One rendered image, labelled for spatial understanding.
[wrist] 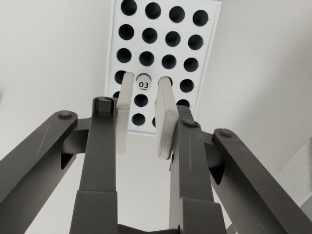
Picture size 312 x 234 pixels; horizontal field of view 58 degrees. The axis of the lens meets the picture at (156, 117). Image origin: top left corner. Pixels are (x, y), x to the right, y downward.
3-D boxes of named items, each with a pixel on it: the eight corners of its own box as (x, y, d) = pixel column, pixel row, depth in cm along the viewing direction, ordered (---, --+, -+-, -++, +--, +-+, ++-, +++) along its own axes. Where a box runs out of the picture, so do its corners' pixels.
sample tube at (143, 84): (149, 77, 28) (150, 94, 23) (136, 75, 27) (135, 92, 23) (151, 65, 27) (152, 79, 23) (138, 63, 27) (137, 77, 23)
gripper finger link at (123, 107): (124, 156, 16) (111, 154, 16) (130, 108, 23) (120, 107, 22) (129, 108, 15) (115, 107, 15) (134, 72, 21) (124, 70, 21)
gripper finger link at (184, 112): (179, 141, 14) (237, 148, 14) (171, 103, 19) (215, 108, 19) (174, 166, 15) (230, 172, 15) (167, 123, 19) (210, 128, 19)
